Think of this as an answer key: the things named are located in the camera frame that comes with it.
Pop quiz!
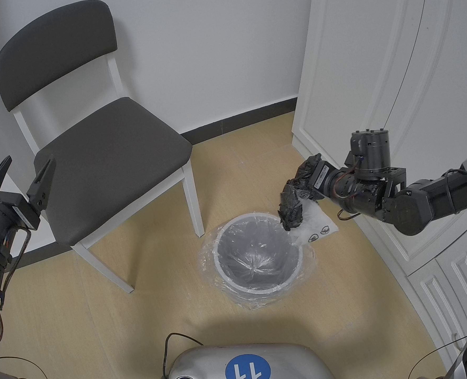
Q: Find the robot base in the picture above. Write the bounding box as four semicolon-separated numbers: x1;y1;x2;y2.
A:
170;344;337;379

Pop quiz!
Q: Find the clear plastic bag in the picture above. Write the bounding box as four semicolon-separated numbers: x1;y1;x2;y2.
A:
199;211;316;311

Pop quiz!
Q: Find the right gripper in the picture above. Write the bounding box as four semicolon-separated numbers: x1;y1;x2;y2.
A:
309;159;385;214

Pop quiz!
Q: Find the black cable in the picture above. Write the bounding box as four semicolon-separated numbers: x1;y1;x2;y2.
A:
162;333;204;376
0;355;48;379
408;332;467;379

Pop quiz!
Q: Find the black plastic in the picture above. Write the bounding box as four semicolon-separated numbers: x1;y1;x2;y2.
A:
279;153;325;233

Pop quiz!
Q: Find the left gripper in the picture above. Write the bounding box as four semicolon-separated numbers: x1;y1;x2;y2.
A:
0;155;57;260

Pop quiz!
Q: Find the white wardrobe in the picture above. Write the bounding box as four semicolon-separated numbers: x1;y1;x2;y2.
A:
291;0;467;374

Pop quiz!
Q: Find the grey padded white chair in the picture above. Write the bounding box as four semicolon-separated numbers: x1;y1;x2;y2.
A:
0;0;205;294

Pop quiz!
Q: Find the white trash bin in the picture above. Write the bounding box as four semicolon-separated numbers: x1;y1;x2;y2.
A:
214;212;303;295

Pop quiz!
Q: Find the clear printed wrapper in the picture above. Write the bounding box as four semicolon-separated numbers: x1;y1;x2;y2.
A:
293;202;340;248

